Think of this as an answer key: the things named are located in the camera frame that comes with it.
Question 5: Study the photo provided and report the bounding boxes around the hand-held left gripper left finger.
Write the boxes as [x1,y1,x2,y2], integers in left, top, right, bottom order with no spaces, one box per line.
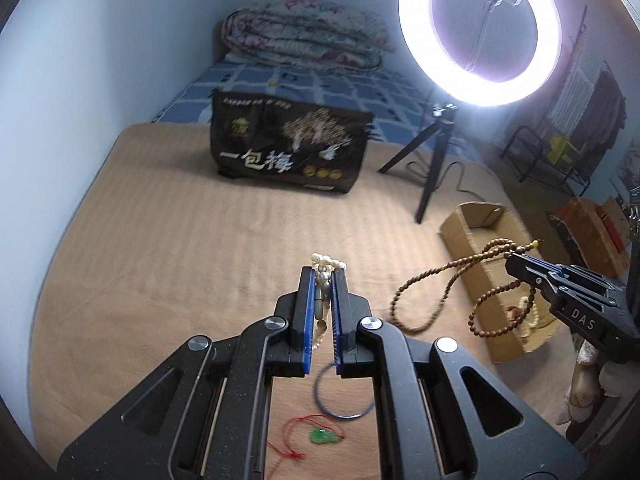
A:
[57,266,321,480]

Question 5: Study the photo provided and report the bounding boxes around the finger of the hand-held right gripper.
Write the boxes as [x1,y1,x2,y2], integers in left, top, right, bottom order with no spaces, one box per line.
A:
[505,253,613,289]
[506,269,576,307]

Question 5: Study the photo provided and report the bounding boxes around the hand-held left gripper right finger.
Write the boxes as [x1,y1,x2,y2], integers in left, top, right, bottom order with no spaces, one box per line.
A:
[327,267,586,480]

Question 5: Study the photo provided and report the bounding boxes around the white pearl bead bracelet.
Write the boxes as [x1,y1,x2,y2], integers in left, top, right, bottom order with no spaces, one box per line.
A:
[310,252,349,356]

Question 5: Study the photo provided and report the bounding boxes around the cardboard box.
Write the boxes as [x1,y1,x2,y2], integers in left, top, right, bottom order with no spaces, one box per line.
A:
[439,201,564,365]

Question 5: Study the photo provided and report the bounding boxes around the brown wooden bead necklace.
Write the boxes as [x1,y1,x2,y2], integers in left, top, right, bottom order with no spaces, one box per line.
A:
[390,238,544,337]

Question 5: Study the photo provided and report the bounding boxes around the red and brown box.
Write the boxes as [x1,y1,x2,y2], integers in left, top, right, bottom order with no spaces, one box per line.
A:
[547,195,634,282]

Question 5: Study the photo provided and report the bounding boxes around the thin blue bangle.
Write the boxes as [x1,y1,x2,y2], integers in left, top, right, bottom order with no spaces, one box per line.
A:
[313,362,376,420]

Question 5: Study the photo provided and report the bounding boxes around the black metal chair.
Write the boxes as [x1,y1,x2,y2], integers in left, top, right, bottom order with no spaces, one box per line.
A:
[502,125,597,197]

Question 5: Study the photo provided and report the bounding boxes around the yellow box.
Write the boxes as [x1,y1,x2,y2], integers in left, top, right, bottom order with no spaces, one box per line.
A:
[547,132,577,164]

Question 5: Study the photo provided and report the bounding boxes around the black tripod stand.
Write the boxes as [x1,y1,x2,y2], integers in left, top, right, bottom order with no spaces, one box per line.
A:
[378,102,462,225]

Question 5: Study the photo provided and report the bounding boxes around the tan striped mat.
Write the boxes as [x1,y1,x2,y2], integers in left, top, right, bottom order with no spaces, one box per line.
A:
[22,122,568,480]

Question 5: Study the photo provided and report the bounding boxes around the hanging clothes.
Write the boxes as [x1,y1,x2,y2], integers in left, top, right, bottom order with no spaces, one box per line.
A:
[544,55,629,162]

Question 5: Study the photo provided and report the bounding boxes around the black printed snack bag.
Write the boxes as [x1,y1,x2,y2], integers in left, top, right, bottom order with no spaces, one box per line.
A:
[210,88,376,194]

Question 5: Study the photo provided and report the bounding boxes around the blue checked bed sheet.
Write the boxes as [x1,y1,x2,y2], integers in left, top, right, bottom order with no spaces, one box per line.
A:
[152,54,494,162]

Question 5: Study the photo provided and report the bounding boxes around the folded floral quilt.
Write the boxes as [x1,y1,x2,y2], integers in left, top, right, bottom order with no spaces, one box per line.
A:
[220,0,397,73]

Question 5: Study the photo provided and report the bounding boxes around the cream bead bracelet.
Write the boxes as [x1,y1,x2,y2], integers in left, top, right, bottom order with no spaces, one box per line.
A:
[504,292,545,344]

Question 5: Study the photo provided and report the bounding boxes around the black power cable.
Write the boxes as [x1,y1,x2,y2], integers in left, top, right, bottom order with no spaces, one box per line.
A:
[407,159,497,202]

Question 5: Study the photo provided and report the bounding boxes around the green pendant on red cord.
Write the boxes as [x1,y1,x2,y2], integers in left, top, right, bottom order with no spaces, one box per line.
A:
[267,412,347,462]

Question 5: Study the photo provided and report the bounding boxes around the white ring light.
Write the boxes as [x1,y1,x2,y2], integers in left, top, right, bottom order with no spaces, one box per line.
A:
[398,0,565,108]

